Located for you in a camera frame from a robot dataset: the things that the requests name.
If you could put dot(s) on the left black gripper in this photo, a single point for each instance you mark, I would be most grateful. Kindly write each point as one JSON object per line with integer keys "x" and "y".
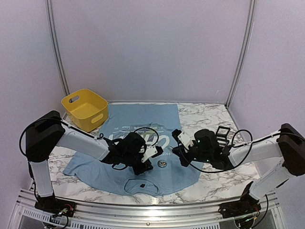
{"x": 137, "y": 171}

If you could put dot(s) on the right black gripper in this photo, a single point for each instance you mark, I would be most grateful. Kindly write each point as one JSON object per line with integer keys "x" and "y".
{"x": 179, "y": 151}

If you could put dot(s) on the portrait brooch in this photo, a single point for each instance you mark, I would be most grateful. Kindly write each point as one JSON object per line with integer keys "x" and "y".
{"x": 162, "y": 163}

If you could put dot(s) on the light blue printed t-shirt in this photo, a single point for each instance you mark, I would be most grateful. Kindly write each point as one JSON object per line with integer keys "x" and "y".
{"x": 155, "y": 124}

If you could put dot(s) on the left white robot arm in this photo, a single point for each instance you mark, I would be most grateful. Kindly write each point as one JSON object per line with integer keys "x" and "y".
{"x": 50, "y": 131}

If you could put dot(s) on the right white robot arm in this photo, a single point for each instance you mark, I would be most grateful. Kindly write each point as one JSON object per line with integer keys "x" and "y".
{"x": 286, "y": 144}

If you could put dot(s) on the left black brooch display box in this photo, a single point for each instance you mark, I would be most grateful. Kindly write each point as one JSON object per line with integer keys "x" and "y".
{"x": 222, "y": 136}

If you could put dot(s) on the yellow plastic basket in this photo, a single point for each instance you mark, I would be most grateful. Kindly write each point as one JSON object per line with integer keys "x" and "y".
{"x": 86, "y": 109}

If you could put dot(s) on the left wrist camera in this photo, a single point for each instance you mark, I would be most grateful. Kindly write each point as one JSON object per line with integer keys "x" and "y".
{"x": 133, "y": 142}

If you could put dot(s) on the front aluminium rail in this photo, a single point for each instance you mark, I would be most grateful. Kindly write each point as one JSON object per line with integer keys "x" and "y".
{"x": 90, "y": 215}

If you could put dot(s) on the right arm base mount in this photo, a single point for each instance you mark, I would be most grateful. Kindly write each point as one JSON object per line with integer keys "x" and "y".
{"x": 238, "y": 208}

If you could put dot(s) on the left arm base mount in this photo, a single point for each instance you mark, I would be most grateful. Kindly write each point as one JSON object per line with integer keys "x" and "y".
{"x": 59, "y": 206}

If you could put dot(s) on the right aluminium frame post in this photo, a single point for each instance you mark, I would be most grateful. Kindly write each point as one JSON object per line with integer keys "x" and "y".
{"x": 243, "y": 52}

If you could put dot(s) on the aluminium frame post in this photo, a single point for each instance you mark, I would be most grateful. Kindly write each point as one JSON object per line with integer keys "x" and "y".
{"x": 55, "y": 46}
{"x": 243, "y": 52}

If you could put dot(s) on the left aluminium frame post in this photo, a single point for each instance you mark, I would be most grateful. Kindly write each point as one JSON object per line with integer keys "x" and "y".
{"x": 55, "y": 46}

